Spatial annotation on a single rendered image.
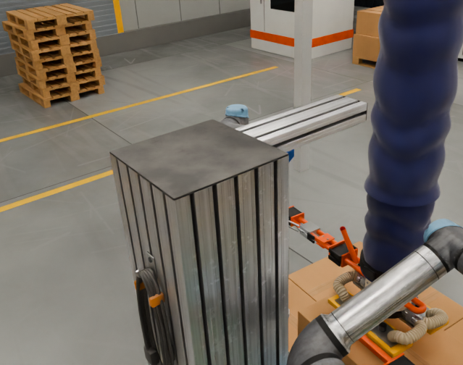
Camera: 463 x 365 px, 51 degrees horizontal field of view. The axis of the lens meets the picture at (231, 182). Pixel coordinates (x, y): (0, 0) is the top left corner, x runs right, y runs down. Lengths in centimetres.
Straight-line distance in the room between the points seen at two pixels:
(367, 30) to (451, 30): 763
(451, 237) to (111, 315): 289
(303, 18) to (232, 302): 397
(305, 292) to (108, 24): 892
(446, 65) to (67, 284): 325
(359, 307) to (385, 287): 7
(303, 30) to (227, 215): 399
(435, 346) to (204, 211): 144
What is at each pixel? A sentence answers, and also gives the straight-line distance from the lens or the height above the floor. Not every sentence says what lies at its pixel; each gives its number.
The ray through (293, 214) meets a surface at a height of 121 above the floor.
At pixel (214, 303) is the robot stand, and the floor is 178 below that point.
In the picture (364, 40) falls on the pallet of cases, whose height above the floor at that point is 44.
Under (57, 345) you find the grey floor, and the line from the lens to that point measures 359.
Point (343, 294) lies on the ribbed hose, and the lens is 199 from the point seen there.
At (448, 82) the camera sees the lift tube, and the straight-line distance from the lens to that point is 150.
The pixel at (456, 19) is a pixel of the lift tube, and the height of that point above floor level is 215.
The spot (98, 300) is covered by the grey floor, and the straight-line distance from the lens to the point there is 382.
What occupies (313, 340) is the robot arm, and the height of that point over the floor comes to 165.
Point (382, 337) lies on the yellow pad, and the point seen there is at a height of 108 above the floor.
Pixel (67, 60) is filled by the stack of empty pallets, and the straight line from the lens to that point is 813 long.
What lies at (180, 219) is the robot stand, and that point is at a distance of 80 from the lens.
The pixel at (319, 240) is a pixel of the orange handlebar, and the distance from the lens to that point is 212.
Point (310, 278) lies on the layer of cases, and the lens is 294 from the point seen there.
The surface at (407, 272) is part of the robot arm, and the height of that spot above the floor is 176.
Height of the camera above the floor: 241
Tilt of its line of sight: 28 degrees down
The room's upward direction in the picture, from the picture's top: 3 degrees counter-clockwise
